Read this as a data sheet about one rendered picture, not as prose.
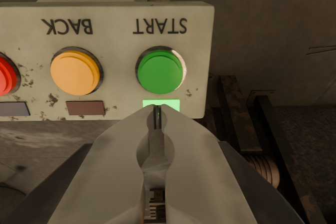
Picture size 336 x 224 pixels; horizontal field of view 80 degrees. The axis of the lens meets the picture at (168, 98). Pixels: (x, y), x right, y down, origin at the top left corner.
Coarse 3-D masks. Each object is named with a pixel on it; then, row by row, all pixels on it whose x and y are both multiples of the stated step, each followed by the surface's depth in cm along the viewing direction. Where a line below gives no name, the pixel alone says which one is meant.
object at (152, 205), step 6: (150, 192) 231; (156, 192) 227; (162, 192) 227; (150, 198) 255; (156, 198) 223; (162, 198) 223; (150, 204) 223; (156, 204) 223; (162, 204) 224; (150, 210) 246; (156, 210) 226; (162, 210) 222; (156, 216) 222; (162, 216) 217
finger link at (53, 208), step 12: (84, 144) 9; (72, 156) 8; (84, 156) 8; (60, 168) 8; (72, 168) 8; (48, 180) 7; (60, 180) 7; (36, 192) 7; (48, 192) 7; (60, 192) 7; (24, 204) 6; (36, 204) 6; (48, 204) 6; (12, 216) 6; (24, 216) 6; (36, 216) 6; (48, 216) 6
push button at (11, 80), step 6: (0, 60) 17; (0, 66) 17; (6, 66) 17; (0, 72) 17; (6, 72) 17; (12, 72) 18; (0, 78) 17; (6, 78) 18; (12, 78) 18; (0, 84) 18; (6, 84) 18; (12, 84) 18; (0, 90) 18; (6, 90) 18
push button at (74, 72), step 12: (60, 60) 17; (72, 60) 17; (84, 60) 17; (60, 72) 17; (72, 72) 17; (84, 72) 17; (96, 72) 18; (60, 84) 18; (72, 84) 18; (84, 84) 18; (96, 84) 18
